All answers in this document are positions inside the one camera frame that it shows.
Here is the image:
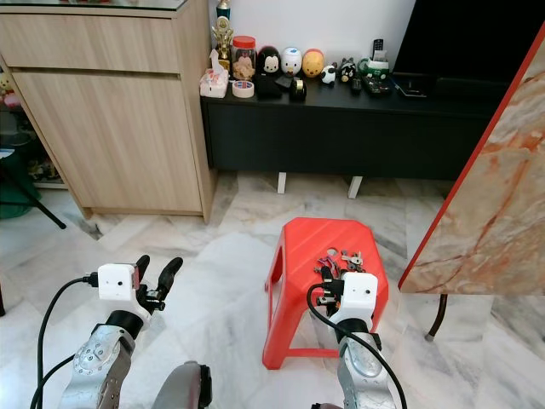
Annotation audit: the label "bunch of keys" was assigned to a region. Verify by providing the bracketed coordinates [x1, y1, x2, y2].
[315, 249, 364, 279]

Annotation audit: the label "black mouse figurine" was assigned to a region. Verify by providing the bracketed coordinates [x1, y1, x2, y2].
[255, 45, 283, 100]

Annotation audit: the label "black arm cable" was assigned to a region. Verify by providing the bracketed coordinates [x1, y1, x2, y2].
[32, 274, 100, 409]
[306, 282, 411, 409]

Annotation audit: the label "green holder with remote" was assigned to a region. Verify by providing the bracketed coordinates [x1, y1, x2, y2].
[359, 37, 395, 95]

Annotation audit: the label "black TV console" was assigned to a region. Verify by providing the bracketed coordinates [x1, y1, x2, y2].
[199, 72, 510, 199]

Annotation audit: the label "marble table with red edge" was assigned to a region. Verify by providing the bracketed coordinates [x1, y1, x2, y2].
[398, 24, 545, 297]

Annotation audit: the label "red lidded jar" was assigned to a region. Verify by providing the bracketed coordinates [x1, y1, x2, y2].
[231, 35, 259, 82]

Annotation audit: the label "yellow bear figurine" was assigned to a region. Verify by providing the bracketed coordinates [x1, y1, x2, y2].
[301, 49, 325, 79]

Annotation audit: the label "black tape roll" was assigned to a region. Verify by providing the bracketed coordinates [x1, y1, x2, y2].
[289, 76, 308, 102]

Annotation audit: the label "green bin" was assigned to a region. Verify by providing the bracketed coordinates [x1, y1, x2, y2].
[0, 153, 37, 222]

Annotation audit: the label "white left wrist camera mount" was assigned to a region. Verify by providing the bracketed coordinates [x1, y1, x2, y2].
[97, 263, 142, 302]

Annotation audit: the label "gold trophy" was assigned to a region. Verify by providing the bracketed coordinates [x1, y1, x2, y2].
[215, 0, 237, 71]

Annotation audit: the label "black tripod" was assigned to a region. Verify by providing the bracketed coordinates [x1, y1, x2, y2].
[0, 156, 68, 232]

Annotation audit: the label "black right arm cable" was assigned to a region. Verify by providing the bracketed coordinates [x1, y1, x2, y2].
[306, 282, 411, 409]

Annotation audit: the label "white tape roll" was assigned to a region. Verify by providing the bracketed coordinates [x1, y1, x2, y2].
[232, 79, 256, 99]

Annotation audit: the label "plush toys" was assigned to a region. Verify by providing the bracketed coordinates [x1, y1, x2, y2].
[0, 70, 20, 110]

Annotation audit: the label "black and white cat figurine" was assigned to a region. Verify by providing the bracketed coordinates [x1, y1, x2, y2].
[338, 56, 358, 86]

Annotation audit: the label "black television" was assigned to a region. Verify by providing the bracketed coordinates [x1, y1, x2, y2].
[390, 0, 545, 86]

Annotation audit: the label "white and blue duck figurine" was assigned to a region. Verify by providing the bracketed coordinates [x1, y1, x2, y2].
[280, 46, 304, 78]

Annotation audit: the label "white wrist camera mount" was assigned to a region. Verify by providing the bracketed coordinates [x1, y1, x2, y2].
[97, 263, 142, 302]
[330, 273, 378, 325]

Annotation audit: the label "grey robot leg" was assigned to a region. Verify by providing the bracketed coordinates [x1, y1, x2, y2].
[173, 360, 214, 409]

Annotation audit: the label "light wooden cabinet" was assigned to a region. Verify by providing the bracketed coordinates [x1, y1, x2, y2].
[0, 0, 220, 221]

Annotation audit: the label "red plastic stool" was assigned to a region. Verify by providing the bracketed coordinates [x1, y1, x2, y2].
[261, 216, 391, 371]

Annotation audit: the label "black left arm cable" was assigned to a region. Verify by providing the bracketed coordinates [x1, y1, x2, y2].
[32, 274, 100, 409]

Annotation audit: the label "pink tissue pack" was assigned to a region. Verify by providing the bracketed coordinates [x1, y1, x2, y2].
[199, 49, 230, 98]

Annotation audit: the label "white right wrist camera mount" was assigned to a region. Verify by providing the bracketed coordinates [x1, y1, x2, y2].
[330, 273, 378, 325]

